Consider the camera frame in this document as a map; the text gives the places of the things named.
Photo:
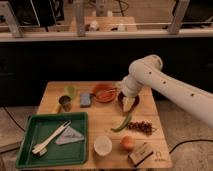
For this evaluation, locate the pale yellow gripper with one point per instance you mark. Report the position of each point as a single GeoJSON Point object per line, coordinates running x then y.
{"type": "Point", "coordinates": [128, 103]}

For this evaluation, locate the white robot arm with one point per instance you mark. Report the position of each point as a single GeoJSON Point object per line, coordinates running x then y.
{"type": "Point", "coordinates": [147, 71]}

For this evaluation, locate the dark red bowl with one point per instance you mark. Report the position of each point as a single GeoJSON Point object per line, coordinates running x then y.
{"type": "Point", "coordinates": [120, 101]}

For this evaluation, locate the green pea pod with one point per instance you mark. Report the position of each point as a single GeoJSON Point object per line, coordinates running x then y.
{"type": "Point", "coordinates": [123, 124]}

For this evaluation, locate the dark grape bunch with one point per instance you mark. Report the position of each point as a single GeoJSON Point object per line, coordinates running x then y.
{"type": "Point", "coordinates": [144, 127]}

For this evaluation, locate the orange fruit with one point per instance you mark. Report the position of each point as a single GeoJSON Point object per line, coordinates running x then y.
{"type": "Point", "coordinates": [127, 143]}

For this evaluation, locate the blue sponge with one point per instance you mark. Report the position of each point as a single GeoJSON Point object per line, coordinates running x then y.
{"type": "Point", "coordinates": [85, 100]}

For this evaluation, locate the white cup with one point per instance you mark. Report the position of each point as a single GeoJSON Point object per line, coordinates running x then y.
{"type": "Point", "coordinates": [102, 145]}

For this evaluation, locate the wooden block eraser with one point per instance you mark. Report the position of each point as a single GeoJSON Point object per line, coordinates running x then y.
{"type": "Point", "coordinates": [140, 153]}

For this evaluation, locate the green cup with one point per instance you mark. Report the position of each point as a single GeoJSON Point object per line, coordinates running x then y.
{"type": "Point", "coordinates": [70, 91]}

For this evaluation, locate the dark metal cup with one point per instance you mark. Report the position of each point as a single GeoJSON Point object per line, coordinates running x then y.
{"type": "Point", "coordinates": [65, 102]}

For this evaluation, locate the grey folded cloth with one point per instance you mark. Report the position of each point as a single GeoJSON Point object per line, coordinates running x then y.
{"type": "Point", "coordinates": [69, 135]}

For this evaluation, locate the green plastic tray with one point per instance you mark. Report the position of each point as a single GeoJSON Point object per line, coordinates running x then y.
{"type": "Point", "coordinates": [39, 128]}

